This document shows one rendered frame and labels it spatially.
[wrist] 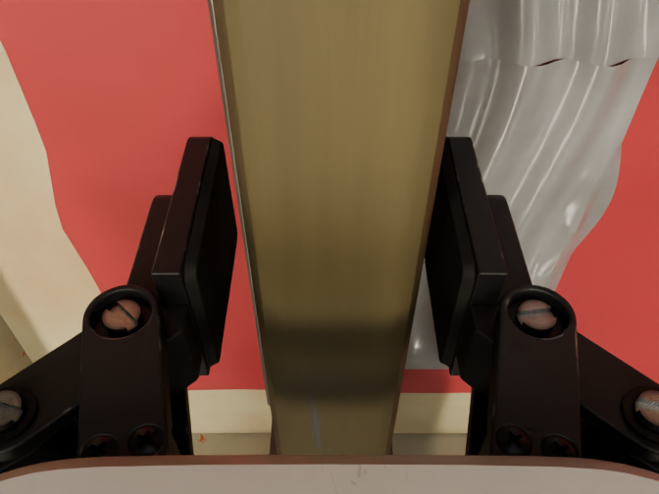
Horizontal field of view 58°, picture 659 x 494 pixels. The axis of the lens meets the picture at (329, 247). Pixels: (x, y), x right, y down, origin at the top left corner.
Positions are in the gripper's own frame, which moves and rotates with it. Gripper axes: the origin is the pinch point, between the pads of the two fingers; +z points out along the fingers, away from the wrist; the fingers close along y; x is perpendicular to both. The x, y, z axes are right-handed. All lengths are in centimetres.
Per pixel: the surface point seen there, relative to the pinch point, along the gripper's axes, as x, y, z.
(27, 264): -9.9, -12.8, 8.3
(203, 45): 0.1, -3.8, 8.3
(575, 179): -4.9, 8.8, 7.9
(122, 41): 0.2, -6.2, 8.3
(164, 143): -3.6, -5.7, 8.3
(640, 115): -2.4, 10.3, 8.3
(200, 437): -25.5, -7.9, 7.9
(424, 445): -25.6, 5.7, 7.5
